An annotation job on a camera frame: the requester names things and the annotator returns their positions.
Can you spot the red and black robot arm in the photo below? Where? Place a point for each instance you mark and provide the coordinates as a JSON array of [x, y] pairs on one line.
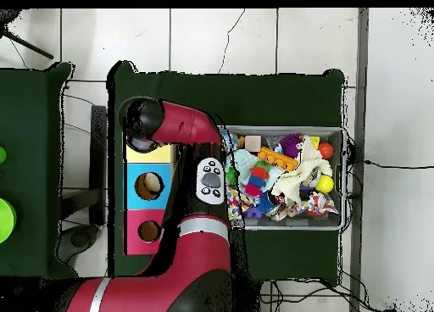
[[186, 125]]

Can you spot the bright green cup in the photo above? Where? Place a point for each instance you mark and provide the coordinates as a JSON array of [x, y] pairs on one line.
[[6, 220]]

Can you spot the yellow ball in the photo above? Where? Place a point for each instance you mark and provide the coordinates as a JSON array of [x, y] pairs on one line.
[[324, 184]]

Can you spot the colourful dotted cloth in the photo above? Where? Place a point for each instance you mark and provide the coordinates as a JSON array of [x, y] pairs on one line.
[[318, 203], [235, 203]]

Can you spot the dark green table cloth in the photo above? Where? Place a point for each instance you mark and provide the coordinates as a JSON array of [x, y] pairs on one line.
[[30, 122], [271, 95]]

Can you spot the wooden box with three holes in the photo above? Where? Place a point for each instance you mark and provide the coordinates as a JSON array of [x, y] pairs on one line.
[[149, 156]]

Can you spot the purple spiky monster toy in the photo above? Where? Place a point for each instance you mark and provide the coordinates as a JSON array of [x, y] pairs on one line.
[[291, 145]]

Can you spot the small bright green object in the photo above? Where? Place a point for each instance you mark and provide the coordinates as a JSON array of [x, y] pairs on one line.
[[2, 155]]

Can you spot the small wooden cube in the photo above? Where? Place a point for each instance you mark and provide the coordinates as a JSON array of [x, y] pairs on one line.
[[253, 143]]

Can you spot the small orange ball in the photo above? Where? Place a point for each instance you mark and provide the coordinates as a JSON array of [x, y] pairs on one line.
[[326, 150]]

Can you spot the orange plastic building block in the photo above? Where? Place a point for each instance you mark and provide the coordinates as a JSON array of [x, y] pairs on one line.
[[278, 159]]

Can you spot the mint green waffle cloth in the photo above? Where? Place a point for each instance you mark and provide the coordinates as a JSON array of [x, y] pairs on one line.
[[245, 161]]

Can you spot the cream waffle cloth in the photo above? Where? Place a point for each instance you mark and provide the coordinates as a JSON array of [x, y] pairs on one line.
[[305, 169]]

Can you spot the grey rounded base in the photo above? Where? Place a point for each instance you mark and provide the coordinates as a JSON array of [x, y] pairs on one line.
[[78, 239]]

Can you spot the black tripod leg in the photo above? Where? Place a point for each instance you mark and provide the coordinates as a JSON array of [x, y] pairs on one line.
[[30, 46]]

